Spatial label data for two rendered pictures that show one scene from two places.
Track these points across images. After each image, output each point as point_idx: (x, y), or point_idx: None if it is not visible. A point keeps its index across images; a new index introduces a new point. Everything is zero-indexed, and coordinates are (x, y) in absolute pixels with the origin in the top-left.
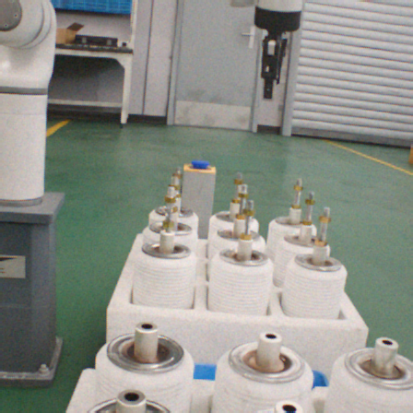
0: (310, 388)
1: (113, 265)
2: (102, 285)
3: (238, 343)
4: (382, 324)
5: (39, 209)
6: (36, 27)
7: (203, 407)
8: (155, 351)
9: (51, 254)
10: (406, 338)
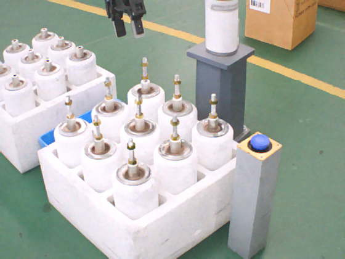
0: (34, 76)
1: (344, 235)
2: (302, 208)
3: None
4: None
5: (196, 50)
6: None
7: (69, 85)
8: (76, 55)
9: (202, 81)
10: None
